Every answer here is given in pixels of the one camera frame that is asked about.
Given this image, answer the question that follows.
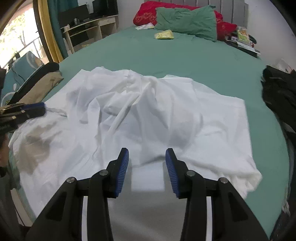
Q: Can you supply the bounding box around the green pillow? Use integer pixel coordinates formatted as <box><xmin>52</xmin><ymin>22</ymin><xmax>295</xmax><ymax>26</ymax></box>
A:
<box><xmin>155</xmin><ymin>6</ymin><xmax>217</xmax><ymax>42</ymax></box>

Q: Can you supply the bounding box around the teal and gold curtain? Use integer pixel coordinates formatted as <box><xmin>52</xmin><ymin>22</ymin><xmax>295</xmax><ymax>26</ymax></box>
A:
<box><xmin>37</xmin><ymin>1</ymin><xmax>78</xmax><ymax>63</ymax></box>

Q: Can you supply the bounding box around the red pillow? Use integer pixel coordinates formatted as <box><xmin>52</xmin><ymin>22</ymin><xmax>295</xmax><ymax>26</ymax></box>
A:
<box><xmin>133</xmin><ymin>1</ymin><xmax>237</xmax><ymax>41</ymax></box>

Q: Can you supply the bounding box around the black clothes pile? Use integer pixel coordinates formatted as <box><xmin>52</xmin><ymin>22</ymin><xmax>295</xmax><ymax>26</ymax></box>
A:
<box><xmin>260</xmin><ymin>65</ymin><xmax>296</xmax><ymax>149</ymax></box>

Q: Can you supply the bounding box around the black speaker box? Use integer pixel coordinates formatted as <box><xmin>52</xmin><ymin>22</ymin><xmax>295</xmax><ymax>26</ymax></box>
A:
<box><xmin>92</xmin><ymin>0</ymin><xmax>118</xmax><ymax>17</ymax></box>

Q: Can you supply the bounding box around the white hooded garment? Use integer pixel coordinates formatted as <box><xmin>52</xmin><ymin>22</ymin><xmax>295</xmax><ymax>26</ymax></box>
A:
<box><xmin>10</xmin><ymin>67</ymin><xmax>262</xmax><ymax>215</ymax></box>

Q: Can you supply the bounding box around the green bed sheet mattress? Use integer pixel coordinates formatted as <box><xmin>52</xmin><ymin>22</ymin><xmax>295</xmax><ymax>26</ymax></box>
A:
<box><xmin>14</xmin><ymin>25</ymin><xmax>290</xmax><ymax>237</ymax></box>

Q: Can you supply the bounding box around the grey padded headboard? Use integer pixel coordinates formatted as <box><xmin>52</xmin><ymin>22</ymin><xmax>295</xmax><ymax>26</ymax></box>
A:
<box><xmin>144</xmin><ymin>0</ymin><xmax>249</xmax><ymax>28</ymax></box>

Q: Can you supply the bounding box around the beige wooden desk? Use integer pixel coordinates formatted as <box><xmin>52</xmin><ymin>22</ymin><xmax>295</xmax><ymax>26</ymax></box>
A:
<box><xmin>61</xmin><ymin>15</ymin><xmax>118</xmax><ymax>55</ymax></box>

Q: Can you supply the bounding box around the beige khaki garment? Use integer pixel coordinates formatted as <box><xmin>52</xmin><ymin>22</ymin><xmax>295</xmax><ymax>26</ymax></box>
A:
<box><xmin>17</xmin><ymin>71</ymin><xmax>64</xmax><ymax>104</ymax></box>

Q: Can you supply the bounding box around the books and items stack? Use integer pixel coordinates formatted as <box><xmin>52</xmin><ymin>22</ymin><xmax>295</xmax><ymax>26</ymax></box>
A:
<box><xmin>225</xmin><ymin>27</ymin><xmax>261</xmax><ymax>58</ymax></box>

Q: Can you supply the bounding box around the black monitor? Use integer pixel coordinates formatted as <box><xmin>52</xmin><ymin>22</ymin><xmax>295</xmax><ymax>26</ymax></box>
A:
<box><xmin>58</xmin><ymin>4</ymin><xmax>90</xmax><ymax>28</ymax></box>

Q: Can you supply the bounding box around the black garment under tablet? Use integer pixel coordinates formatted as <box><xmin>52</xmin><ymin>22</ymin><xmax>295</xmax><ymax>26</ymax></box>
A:
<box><xmin>8</xmin><ymin>62</ymin><xmax>60</xmax><ymax>104</ymax></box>

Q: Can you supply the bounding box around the white printed packet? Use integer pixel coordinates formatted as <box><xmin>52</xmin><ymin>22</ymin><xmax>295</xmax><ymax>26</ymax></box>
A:
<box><xmin>135</xmin><ymin>23</ymin><xmax>154</xmax><ymax>30</ymax></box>

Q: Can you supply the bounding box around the yellow packet on bed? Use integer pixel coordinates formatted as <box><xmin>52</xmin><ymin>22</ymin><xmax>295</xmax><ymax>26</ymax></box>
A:
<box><xmin>154</xmin><ymin>30</ymin><xmax>174</xmax><ymax>40</ymax></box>

